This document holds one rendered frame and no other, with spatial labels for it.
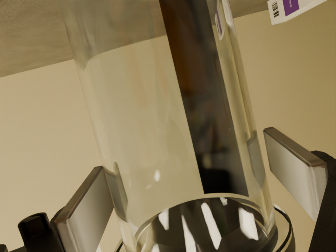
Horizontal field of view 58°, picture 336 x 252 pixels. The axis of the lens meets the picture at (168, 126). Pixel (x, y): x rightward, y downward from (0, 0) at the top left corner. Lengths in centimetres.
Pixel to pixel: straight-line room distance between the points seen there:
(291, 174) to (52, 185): 73
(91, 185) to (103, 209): 2
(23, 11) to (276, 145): 31
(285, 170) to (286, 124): 62
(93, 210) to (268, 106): 64
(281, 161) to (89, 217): 11
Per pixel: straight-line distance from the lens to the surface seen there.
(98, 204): 18
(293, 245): 18
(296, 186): 17
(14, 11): 40
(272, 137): 19
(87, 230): 16
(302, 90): 80
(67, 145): 81
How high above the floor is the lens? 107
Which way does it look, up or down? 6 degrees up
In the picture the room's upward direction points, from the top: 166 degrees clockwise
